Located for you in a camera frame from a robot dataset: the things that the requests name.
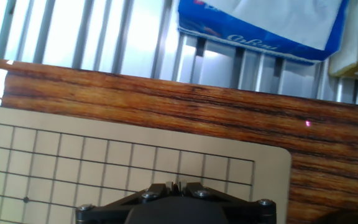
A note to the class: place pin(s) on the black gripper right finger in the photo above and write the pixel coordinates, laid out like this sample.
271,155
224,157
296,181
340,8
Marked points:
250,213

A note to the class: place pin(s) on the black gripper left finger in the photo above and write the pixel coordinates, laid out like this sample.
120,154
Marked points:
104,213

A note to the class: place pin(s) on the beige go board mat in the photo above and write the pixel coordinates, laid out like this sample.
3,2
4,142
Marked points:
73,161

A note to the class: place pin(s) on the blue tissue pack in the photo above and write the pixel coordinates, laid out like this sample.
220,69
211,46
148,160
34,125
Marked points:
259,34

